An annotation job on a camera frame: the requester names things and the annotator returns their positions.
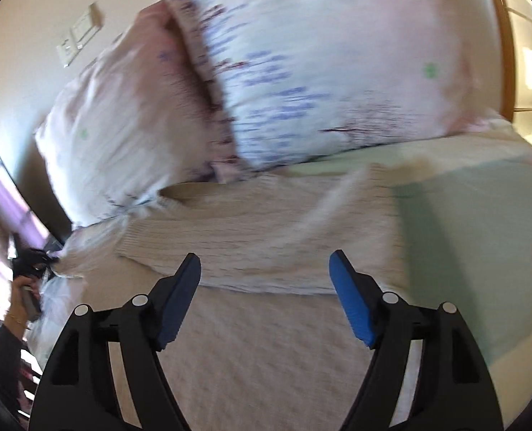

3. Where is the dark sleeved left forearm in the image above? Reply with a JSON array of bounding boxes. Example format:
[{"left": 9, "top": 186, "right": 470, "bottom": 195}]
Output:
[{"left": 0, "top": 315, "right": 25, "bottom": 418}]

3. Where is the pink white patterned pillow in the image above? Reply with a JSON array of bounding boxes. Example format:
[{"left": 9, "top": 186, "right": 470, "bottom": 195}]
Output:
[{"left": 166, "top": 0, "right": 501, "bottom": 170}]

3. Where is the floral pastel bed sheet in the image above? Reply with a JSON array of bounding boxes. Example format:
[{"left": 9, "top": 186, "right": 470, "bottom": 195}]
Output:
[{"left": 28, "top": 119, "right": 532, "bottom": 430}]

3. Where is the beige cable knit sweater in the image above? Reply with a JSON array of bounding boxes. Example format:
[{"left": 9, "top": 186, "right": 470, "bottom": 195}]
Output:
[{"left": 50, "top": 162, "right": 411, "bottom": 297}]

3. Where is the person's left hand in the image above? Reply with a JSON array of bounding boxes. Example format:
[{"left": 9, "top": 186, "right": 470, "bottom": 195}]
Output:
[{"left": 4, "top": 275, "right": 40, "bottom": 338}]

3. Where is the white wall switch plate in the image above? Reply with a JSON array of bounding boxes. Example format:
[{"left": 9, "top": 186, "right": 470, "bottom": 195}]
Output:
[{"left": 56, "top": 2, "right": 103, "bottom": 68}]

